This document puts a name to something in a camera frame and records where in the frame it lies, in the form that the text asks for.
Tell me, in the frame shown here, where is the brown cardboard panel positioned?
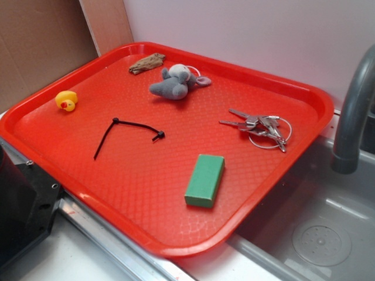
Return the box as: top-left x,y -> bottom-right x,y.
0,0 -> 135,115

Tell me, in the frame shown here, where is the yellow rubber duck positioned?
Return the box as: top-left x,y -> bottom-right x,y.
54,90 -> 78,112

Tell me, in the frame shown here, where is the grey toy sink basin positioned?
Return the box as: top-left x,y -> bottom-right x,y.
229,137 -> 374,280

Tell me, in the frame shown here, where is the silver metal rail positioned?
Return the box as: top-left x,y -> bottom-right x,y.
0,137 -> 194,281

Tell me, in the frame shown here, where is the grey plush elephant toy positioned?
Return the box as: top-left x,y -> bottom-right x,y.
149,64 -> 212,101

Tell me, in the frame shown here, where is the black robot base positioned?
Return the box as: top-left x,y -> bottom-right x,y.
1,148 -> 63,272

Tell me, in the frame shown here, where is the silver key bunch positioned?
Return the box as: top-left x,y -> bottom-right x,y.
219,108 -> 293,153

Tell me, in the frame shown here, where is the black zip tie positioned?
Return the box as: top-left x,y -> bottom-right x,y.
93,117 -> 166,160

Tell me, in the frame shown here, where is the red plastic tray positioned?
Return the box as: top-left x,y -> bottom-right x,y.
1,42 -> 334,258

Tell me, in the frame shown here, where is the green rectangular block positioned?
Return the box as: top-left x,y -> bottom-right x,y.
185,155 -> 225,208

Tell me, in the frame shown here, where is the grey toy faucet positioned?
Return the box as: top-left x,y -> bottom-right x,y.
331,46 -> 374,174

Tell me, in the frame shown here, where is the brown wood piece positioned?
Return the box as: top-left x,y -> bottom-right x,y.
129,53 -> 166,75

